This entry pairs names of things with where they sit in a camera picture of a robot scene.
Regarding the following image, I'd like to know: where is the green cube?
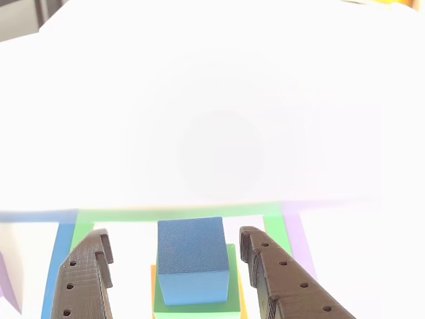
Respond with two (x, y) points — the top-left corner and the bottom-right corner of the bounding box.
(153, 243), (243, 315)

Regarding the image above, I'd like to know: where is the purple block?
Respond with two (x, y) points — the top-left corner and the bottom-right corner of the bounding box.
(0, 249), (23, 316)

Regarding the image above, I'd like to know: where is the orange block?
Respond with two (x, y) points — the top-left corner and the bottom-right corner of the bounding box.
(149, 264), (250, 319)

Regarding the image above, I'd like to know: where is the small blue cube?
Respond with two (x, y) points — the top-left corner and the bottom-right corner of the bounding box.
(157, 216), (231, 307)

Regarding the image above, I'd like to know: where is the dark background furniture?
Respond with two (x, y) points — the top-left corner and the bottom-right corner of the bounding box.
(0, 0), (71, 43)

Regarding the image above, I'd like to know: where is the yellow orange background object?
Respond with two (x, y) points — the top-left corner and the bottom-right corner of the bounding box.
(341, 0), (416, 11)

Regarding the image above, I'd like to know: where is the blue square frame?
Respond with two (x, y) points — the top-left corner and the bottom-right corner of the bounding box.
(0, 208), (80, 319)

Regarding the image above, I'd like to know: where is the purple square frame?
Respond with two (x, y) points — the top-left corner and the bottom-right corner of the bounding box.
(282, 198), (381, 282)

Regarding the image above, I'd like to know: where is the green square frame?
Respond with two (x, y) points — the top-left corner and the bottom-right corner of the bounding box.
(68, 201), (294, 257)

